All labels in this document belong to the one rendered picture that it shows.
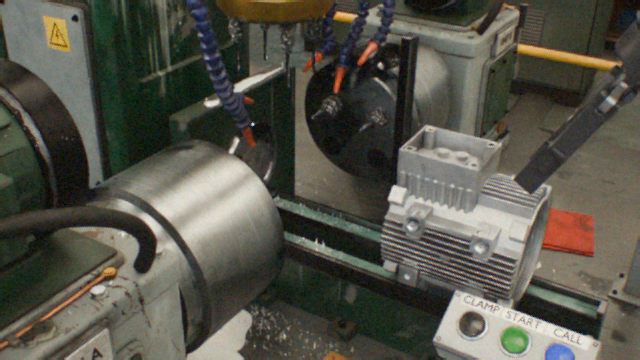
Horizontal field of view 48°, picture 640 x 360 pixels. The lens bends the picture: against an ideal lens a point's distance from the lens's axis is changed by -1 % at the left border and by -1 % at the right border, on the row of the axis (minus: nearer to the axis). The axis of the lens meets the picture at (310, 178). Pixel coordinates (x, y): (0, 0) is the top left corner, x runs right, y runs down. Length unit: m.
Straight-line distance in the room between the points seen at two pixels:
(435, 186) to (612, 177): 0.86
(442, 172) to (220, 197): 0.31
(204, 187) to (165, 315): 0.19
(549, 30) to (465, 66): 2.77
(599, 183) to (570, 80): 2.54
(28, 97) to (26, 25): 0.58
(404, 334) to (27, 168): 0.69
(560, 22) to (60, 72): 3.34
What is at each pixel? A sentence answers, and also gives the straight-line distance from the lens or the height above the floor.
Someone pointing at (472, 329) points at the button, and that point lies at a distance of 0.85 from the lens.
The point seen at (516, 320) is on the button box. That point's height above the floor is 1.08.
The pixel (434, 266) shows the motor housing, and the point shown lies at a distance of 1.05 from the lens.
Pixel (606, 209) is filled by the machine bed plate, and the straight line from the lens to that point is 1.69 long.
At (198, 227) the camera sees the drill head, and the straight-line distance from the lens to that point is 0.88.
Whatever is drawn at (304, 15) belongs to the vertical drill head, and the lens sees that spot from 1.06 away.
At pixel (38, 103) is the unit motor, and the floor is 1.34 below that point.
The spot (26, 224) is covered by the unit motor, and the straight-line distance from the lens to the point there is 0.64.
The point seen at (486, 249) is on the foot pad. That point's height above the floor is 1.06.
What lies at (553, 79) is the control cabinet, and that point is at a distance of 4.32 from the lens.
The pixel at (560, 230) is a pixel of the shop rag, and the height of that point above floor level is 0.81.
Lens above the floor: 1.60
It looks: 29 degrees down
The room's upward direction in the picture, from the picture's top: 1 degrees clockwise
